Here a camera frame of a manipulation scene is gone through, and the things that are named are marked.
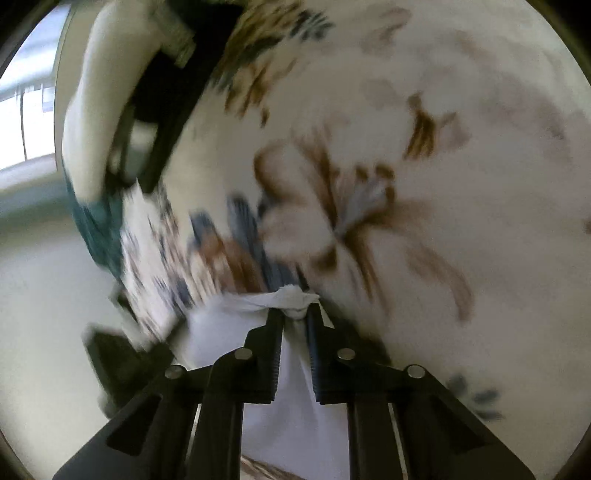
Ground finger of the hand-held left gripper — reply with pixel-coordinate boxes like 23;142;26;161
83;323;176;409

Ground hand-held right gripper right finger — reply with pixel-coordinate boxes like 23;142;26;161
305;305;537;480

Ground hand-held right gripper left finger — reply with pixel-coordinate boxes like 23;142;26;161
52;307;284;480

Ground white t-shirt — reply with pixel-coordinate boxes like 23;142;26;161
171;285;354;480

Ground folded black clothes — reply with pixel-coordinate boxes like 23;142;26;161
105;0;245;195

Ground teal quilt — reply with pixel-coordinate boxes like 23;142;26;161
67;180;127;282

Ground floral bedspread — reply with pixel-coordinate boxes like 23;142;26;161
117;0;591;480

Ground folded white garment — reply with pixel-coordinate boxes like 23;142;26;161
61;0;195;204

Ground barred window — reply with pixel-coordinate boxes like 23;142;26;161
0;7;75;162

